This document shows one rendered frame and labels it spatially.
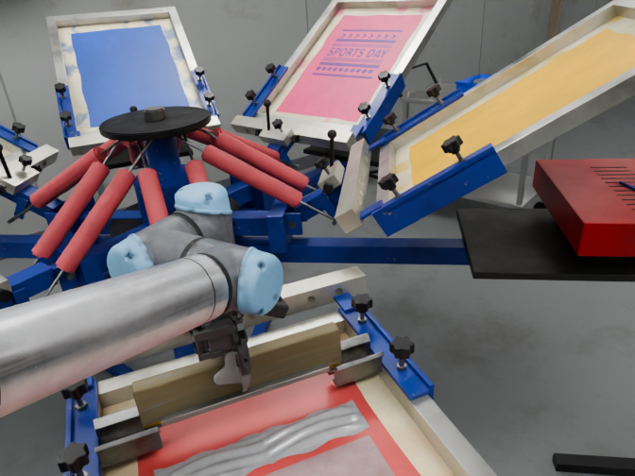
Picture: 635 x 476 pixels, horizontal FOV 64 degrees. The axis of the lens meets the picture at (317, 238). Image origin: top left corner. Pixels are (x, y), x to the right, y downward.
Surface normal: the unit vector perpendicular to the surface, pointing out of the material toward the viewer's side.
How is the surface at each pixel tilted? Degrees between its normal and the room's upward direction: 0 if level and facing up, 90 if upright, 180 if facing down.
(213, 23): 90
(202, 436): 0
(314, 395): 0
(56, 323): 45
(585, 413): 0
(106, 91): 32
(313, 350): 90
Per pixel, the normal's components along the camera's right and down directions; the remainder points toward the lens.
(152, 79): 0.15, -0.54
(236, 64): 0.59, 0.34
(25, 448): -0.06, -0.89
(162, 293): 0.69, -0.52
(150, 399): 0.37, 0.40
